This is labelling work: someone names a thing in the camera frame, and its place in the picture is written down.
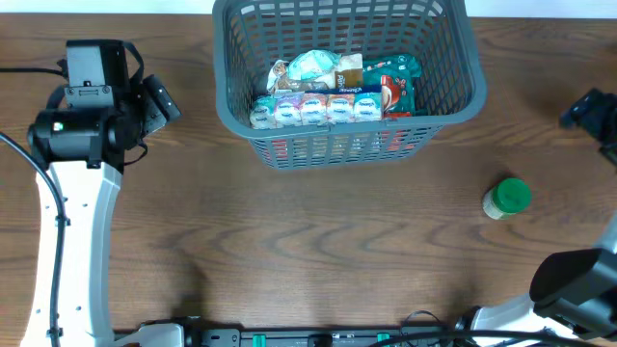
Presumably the grey plastic shopping basket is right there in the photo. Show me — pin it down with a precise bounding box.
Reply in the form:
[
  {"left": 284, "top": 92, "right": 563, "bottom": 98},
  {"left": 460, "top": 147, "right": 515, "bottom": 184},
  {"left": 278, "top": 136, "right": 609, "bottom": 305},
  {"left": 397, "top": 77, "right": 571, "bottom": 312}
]
[{"left": 212, "top": 0, "right": 487, "bottom": 170}]

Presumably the green Nescafe coffee bag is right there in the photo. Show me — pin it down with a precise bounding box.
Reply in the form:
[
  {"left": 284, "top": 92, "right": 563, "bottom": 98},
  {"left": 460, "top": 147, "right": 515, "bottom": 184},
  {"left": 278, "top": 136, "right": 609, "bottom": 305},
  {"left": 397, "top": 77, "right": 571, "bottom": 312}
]
[{"left": 362, "top": 54, "right": 422, "bottom": 118}]

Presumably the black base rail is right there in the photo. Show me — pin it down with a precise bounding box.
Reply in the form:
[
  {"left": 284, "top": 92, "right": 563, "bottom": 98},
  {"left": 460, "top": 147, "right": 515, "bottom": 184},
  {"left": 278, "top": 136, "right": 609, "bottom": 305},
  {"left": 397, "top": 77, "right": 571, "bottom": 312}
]
[{"left": 115, "top": 317, "right": 599, "bottom": 347}]

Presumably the Kleenex tissue multipack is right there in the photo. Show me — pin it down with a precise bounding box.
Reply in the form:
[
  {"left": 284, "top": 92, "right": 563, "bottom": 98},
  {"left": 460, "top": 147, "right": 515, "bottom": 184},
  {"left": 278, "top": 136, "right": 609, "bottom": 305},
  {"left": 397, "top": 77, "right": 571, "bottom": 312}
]
[{"left": 249, "top": 86, "right": 385, "bottom": 130}]

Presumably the beige cookie snack bag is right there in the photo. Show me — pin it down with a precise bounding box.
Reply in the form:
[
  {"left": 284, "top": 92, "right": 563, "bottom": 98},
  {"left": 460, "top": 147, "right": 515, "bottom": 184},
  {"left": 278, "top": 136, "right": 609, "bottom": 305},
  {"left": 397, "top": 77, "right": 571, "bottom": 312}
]
[{"left": 266, "top": 53, "right": 363, "bottom": 93}]

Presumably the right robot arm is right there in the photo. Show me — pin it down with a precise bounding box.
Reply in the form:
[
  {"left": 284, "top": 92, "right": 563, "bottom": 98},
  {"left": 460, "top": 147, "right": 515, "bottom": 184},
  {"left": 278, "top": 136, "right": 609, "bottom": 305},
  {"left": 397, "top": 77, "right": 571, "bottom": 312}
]
[{"left": 455, "top": 89, "right": 616, "bottom": 346}]

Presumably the teal small packet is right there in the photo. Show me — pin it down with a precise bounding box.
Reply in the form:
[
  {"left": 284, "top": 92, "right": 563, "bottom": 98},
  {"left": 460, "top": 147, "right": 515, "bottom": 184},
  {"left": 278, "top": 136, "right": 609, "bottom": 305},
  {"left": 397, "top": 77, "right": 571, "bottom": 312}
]
[{"left": 286, "top": 50, "right": 340, "bottom": 80}]

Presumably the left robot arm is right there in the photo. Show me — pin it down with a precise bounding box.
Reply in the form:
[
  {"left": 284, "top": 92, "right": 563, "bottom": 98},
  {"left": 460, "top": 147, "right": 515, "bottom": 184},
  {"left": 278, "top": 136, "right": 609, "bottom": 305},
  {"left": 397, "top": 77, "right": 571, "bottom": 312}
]
[{"left": 21, "top": 40, "right": 188, "bottom": 346}]

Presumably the green lid spice jar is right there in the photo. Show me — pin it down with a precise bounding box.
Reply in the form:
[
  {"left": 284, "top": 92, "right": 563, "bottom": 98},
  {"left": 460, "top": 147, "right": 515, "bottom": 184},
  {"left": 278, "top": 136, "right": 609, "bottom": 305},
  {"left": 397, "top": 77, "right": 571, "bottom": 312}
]
[{"left": 482, "top": 177, "right": 532, "bottom": 220}]

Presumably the orange spaghetti pasta packet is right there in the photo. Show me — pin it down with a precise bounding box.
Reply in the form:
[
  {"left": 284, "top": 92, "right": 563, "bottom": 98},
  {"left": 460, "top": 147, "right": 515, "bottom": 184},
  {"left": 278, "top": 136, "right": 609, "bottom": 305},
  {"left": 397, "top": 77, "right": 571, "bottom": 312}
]
[{"left": 260, "top": 128, "right": 428, "bottom": 168}]

